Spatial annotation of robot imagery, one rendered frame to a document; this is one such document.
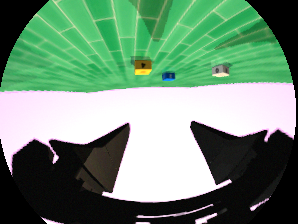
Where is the small white block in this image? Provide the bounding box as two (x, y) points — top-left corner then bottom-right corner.
(212, 64), (230, 77)

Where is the blue block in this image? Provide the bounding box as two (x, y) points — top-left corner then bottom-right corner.
(162, 73), (176, 81)

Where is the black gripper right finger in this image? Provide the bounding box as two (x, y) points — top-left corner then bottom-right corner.
(189, 121), (269, 185)

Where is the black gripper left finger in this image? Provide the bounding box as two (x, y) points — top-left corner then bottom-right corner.
(48, 123), (130, 194)

